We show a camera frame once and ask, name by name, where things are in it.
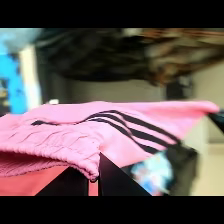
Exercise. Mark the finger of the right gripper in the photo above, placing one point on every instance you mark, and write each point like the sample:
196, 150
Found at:
218, 120

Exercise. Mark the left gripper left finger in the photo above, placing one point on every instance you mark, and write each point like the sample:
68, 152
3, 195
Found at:
68, 185

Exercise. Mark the pink pants with black stripes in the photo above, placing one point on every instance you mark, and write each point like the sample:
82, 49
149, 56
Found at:
110, 133

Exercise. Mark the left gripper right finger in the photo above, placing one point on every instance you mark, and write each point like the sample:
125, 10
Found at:
115, 181

